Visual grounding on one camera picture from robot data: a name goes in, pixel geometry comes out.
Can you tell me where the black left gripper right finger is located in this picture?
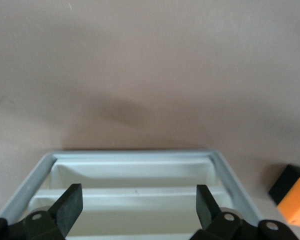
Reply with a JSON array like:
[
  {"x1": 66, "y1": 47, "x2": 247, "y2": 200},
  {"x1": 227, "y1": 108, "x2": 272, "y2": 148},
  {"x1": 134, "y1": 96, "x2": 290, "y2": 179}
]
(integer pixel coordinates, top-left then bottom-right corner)
[{"x1": 189, "y1": 184, "x2": 297, "y2": 240}]

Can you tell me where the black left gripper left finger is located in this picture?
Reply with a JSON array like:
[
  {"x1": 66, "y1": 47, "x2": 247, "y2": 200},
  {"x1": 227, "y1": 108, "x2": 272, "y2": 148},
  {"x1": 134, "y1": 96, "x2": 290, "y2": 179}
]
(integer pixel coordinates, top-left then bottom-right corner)
[{"x1": 0, "y1": 183, "x2": 84, "y2": 240}]

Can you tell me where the white drawer cabinet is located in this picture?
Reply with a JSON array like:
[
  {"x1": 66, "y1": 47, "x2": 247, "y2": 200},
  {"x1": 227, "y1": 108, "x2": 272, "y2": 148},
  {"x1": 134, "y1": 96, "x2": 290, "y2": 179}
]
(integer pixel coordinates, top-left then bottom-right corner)
[{"x1": 0, "y1": 149, "x2": 263, "y2": 240}]

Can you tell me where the orange button enclosure box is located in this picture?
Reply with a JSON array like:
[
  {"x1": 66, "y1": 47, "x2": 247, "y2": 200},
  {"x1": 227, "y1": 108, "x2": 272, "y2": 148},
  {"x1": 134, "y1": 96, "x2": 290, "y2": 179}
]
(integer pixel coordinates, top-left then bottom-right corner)
[{"x1": 268, "y1": 163, "x2": 300, "y2": 229}]

